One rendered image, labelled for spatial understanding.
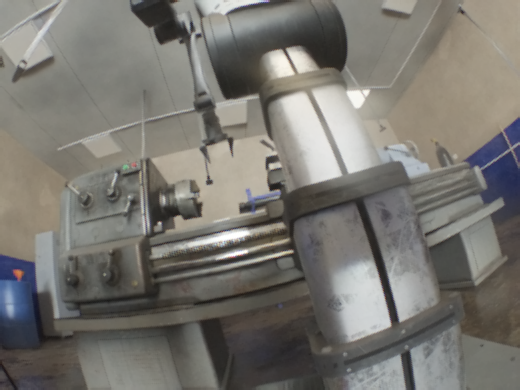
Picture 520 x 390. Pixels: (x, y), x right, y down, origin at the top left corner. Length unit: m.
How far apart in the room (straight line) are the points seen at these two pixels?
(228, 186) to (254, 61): 4.50
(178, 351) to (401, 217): 1.12
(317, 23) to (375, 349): 0.39
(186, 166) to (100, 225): 3.86
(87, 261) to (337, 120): 1.21
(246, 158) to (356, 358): 4.94
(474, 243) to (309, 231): 1.74
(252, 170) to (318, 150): 4.70
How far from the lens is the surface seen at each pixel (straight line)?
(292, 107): 0.28
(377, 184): 0.23
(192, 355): 1.21
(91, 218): 1.48
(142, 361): 1.31
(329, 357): 0.21
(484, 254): 1.98
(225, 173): 4.93
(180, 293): 1.25
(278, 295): 1.04
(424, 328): 0.23
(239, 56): 0.36
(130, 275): 1.16
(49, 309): 4.77
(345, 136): 0.26
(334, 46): 0.39
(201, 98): 1.02
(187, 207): 1.45
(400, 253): 0.23
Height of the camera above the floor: 0.51
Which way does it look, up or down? 19 degrees up
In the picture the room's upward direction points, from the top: 15 degrees counter-clockwise
